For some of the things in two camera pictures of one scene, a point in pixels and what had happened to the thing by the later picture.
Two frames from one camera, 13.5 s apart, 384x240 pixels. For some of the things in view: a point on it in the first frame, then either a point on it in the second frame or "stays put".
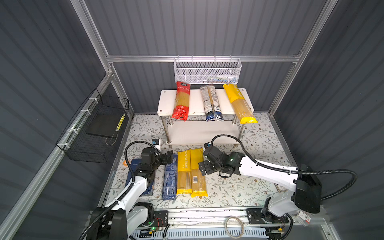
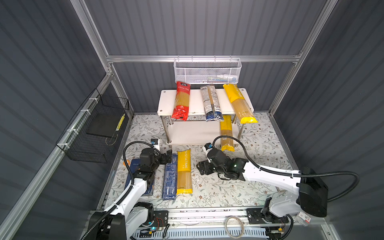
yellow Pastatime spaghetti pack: [184, 176] stays put
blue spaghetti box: [169, 188] stays put
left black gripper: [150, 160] stays put
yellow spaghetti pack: [198, 187] to [227, 143]
